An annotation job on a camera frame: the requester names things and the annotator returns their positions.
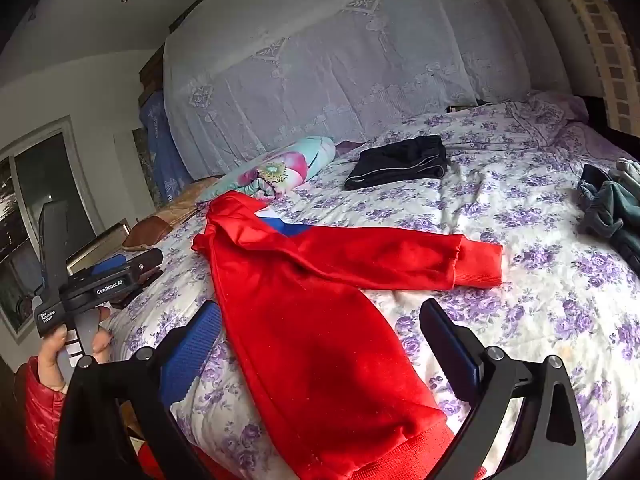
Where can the pale picture frame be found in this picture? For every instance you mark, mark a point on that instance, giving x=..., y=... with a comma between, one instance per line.
x=100, y=245

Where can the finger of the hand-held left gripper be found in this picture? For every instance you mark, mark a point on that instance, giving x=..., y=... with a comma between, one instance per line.
x=131, y=294
x=107, y=262

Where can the folded teal floral blanket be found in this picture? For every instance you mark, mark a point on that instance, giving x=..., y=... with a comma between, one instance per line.
x=280, y=167

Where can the green patterned cloth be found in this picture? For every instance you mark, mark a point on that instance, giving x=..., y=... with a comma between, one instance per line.
x=146, y=170

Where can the purple floral pillow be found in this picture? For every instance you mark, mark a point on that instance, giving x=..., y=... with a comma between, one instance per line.
x=550, y=110

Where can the window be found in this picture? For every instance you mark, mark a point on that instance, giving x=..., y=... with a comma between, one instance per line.
x=35, y=210

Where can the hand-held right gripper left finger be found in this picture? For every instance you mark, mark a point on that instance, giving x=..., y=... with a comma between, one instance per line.
x=192, y=352

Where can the pile of dark green clothes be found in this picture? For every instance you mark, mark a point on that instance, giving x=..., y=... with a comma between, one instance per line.
x=607, y=210

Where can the beige checkered curtain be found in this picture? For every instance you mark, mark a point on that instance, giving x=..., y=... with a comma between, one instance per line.
x=607, y=35

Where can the brown pillow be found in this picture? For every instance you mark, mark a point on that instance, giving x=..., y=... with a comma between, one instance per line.
x=160, y=222

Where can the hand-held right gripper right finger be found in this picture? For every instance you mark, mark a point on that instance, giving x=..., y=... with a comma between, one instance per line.
x=462, y=365

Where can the person's left hand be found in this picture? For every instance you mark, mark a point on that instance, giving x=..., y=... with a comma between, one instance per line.
x=102, y=342

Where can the folded black garment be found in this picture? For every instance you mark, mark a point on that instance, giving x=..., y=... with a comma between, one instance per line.
x=395, y=165

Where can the purple floral bed sheet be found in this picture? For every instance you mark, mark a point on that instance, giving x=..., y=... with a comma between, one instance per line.
x=525, y=210

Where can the red striped jersey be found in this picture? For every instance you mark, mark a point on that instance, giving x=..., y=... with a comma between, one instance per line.
x=310, y=340

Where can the white lace bed net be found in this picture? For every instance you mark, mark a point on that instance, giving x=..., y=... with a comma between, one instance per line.
x=350, y=60

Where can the blue folded quilt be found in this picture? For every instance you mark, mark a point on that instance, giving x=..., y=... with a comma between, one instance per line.
x=162, y=155

